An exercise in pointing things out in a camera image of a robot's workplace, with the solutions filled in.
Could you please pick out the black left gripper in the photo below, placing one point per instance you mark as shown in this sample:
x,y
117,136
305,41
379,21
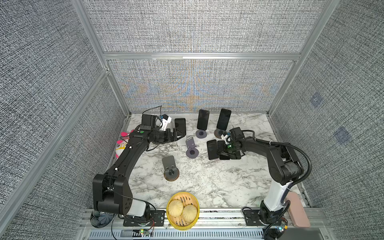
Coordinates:
x,y
168,139

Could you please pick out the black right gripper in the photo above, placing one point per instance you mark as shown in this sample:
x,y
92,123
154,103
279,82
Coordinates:
x,y
225,153

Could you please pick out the black phone purple stand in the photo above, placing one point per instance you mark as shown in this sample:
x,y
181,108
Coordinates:
x,y
223,155

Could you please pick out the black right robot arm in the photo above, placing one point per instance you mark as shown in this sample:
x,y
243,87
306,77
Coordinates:
x,y
284,167

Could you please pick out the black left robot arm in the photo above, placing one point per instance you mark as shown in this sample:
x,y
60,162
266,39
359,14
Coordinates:
x,y
111,190

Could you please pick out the back wooden base phone stand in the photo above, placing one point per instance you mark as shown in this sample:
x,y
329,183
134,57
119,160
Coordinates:
x,y
219,133

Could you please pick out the wooden base phone stand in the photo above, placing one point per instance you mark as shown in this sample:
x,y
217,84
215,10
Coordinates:
x,y
219,133
171,172

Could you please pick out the white phone stand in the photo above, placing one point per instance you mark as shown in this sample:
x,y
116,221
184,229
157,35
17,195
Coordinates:
x,y
181,142

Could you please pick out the black phone on wooden stand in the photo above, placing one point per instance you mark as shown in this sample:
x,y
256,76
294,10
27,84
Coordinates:
x,y
224,119

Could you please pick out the grey round phone stand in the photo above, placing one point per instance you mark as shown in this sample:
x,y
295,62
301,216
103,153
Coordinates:
x,y
201,134

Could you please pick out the purple round phone stand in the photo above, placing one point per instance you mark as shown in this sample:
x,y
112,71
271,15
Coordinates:
x,y
192,151

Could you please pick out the front wooden base phone stand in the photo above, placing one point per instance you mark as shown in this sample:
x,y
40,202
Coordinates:
x,y
171,172

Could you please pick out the black phone on grey stand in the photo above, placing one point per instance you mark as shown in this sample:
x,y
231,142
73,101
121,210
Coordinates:
x,y
203,119

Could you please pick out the pink white plush toy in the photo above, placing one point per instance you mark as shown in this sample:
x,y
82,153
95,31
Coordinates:
x,y
122,143

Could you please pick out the left steamed bun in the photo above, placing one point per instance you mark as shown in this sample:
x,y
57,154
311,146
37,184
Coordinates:
x,y
175,208

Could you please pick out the steamed bun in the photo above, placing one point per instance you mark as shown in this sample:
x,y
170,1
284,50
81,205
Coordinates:
x,y
189,213
175,208

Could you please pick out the right steamed bun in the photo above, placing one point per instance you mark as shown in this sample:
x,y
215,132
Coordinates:
x,y
189,213

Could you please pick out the yellow bamboo steamer basket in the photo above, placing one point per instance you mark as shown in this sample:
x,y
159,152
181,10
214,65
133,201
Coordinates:
x,y
187,199

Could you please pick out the pink pad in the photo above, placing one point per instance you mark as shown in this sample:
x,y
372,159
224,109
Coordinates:
x,y
297,212

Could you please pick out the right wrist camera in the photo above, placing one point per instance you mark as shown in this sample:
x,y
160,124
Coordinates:
x,y
233,135

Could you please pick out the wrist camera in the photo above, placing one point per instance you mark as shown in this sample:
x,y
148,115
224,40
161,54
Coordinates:
x,y
153,122
233,135

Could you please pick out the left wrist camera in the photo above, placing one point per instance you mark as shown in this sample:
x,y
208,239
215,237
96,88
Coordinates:
x,y
153,122

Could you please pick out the aluminium front rail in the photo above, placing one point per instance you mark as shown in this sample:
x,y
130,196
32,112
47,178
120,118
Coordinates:
x,y
213,224

